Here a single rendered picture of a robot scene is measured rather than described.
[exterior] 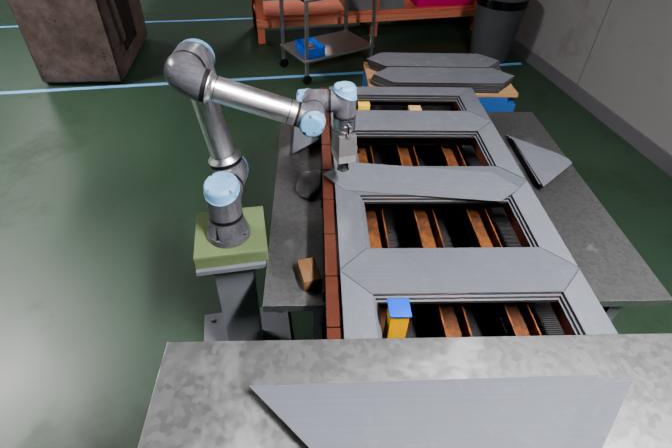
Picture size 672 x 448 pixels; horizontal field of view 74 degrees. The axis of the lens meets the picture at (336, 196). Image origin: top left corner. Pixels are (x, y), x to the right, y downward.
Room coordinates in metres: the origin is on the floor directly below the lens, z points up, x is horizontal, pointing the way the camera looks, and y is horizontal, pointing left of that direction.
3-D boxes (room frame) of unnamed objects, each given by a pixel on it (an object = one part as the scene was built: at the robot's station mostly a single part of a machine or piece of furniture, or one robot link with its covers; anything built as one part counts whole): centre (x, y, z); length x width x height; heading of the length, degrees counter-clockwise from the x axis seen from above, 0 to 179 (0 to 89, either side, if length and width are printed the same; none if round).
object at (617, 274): (1.50, -0.91, 0.74); 1.20 x 0.26 x 0.03; 4
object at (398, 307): (0.74, -0.18, 0.88); 0.06 x 0.06 x 0.02; 4
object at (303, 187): (1.51, 0.12, 0.70); 0.20 x 0.10 x 0.03; 170
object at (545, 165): (1.65, -0.90, 0.77); 0.45 x 0.20 x 0.04; 4
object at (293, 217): (1.53, 0.16, 0.67); 1.30 x 0.20 x 0.03; 4
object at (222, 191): (1.16, 0.38, 0.90); 0.13 x 0.12 x 0.14; 2
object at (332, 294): (1.34, 0.03, 0.80); 1.62 x 0.04 x 0.06; 4
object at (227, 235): (1.15, 0.38, 0.78); 0.15 x 0.15 x 0.10
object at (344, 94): (1.32, -0.01, 1.19); 0.09 x 0.08 x 0.11; 92
